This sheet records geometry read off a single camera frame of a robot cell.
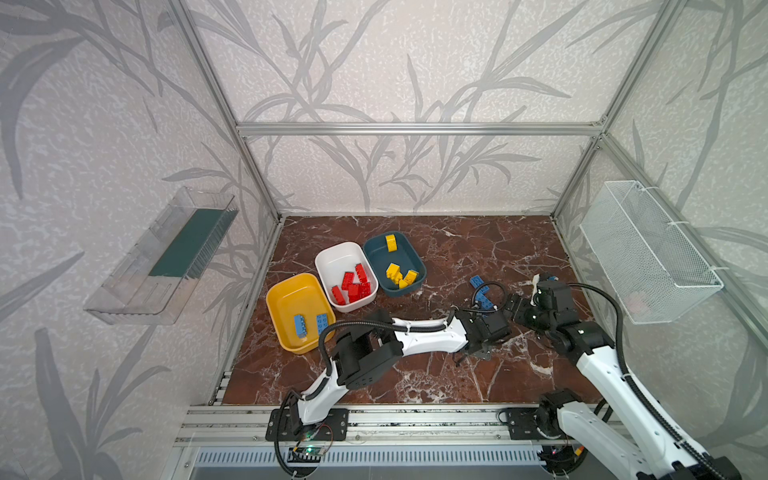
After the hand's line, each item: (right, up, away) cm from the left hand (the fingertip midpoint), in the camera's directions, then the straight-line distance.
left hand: (478, 339), depth 86 cm
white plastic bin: (-48, +21, +18) cm, 55 cm away
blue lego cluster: (+2, +15, +13) cm, 20 cm away
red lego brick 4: (-37, +13, +8) cm, 40 cm away
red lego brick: (-41, +16, +15) cm, 46 cm away
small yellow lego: (-20, +16, +13) cm, 29 cm away
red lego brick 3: (-43, +11, +10) cm, 46 cm away
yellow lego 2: (-25, +19, +10) cm, 33 cm away
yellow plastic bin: (-55, +7, +8) cm, 57 cm away
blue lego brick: (+4, +10, +10) cm, 15 cm away
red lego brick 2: (-37, +17, +15) cm, 43 cm away
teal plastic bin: (-21, +23, +20) cm, 37 cm away
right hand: (+9, +13, -4) cm, 16 cm away
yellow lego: (-27, +28, +22) cm, 44 cm away
